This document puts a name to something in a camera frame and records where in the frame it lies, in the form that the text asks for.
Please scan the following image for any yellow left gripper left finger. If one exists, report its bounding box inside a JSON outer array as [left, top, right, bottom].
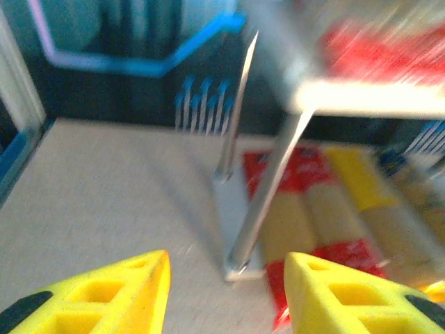
[[0, 249, 172, 334]]

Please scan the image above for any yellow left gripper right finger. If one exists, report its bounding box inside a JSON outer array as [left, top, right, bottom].
[[284, 252, 445, 334]]

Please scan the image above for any blue white striped object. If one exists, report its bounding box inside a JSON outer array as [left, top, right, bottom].
[[173, 74, 234, 136]]

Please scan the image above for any white post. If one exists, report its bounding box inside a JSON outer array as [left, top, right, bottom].
[[0, 8, 47, 132]]

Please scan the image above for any white two-tier shelf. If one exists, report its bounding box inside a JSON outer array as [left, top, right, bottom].
[[210, 0, 445, 283]]

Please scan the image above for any blue pasta package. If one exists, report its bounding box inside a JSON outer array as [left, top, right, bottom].
[[377, 145, 445, 251]]

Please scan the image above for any yellow pasta package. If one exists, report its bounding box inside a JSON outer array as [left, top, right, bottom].
[[325, 145, 437, 283]]

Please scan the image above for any blue cable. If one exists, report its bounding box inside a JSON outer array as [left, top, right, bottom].
[[27, 0, 246, 78]]

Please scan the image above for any chrome shelf pole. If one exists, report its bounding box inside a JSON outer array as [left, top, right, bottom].
[[225, 111, 316, 276], [213, 30, 260, 182]]

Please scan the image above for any red macaroni pasta bag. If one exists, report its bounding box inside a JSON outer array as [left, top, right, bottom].
[[318, 19, 445, 86]]

